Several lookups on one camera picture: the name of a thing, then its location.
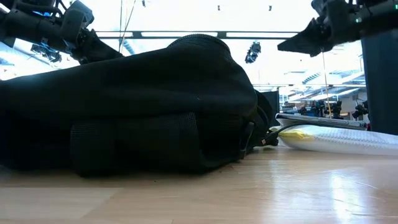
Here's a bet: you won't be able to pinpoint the black charger cable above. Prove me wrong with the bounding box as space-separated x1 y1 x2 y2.
261 123 312 147

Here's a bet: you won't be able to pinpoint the black backpack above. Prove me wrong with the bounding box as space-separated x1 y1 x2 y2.
0 33 276 178

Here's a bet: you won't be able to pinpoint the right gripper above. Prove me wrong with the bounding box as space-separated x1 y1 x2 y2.
277 0 361 58

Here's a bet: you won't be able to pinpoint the grey tablet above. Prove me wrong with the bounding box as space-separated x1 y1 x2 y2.
275 113 368 131

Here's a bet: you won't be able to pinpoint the black mounted device with cables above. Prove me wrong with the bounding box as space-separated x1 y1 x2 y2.
30 43 63 63

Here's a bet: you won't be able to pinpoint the black overhead camera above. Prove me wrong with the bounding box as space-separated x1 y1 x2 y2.
244 40 262 65

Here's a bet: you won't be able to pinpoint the long yellow cable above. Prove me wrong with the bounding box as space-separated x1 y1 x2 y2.
320 51 334 119

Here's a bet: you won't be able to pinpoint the large background robot station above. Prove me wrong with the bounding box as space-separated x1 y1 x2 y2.
281 99 345 121

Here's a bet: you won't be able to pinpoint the thin hanging cables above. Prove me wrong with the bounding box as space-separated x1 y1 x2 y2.
118 0 137 54

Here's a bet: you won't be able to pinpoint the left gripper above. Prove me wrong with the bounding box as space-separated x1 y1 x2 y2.
60 0 124 65

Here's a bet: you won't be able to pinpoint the black overhead frame beam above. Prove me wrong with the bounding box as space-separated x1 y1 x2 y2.
95 30 299 40

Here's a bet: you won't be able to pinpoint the white mesh pouch yellow zipper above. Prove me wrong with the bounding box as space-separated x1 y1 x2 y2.
270 124 398 156

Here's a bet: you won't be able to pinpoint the narrow black background panel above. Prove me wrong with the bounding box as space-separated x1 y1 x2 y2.
254 90 280 119

